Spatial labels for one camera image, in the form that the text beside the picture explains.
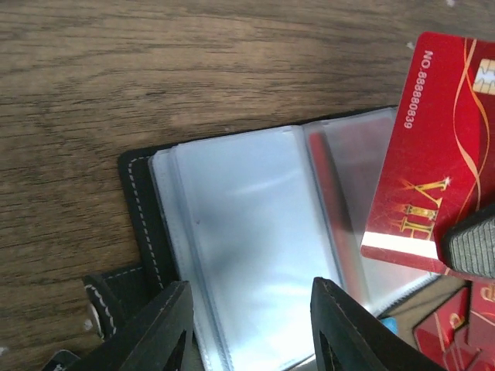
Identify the red VIP card 839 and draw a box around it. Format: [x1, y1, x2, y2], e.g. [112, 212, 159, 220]
[360, 32, 494, 280]

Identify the black VIP card pile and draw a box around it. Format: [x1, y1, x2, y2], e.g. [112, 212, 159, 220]
[42, 349, 80, 371]

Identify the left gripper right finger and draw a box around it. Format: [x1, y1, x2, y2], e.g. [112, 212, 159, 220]
[310, 277, 442, 371]

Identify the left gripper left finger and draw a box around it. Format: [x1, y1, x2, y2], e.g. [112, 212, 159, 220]
[68, 281, 193, 370]

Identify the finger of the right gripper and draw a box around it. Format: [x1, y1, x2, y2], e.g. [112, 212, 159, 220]
[441, 203, 494, 279]

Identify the black card holder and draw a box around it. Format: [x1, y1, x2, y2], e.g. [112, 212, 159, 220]
[84, 107, 435, 370]

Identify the blue VIP card pile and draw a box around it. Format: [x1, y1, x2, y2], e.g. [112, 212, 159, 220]
[380, 317, 398, 335]

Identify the red VIP card pile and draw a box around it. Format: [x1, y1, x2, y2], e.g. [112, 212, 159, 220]
[413, 281, 494, 371]

